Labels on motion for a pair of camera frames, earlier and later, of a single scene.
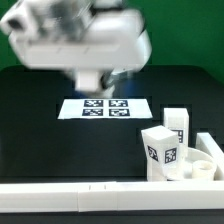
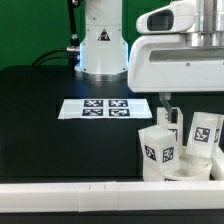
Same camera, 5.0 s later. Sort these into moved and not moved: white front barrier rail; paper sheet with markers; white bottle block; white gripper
Moved: white bottle block; white gripper
Not moved: paper sheet with markers; white front barrier rail
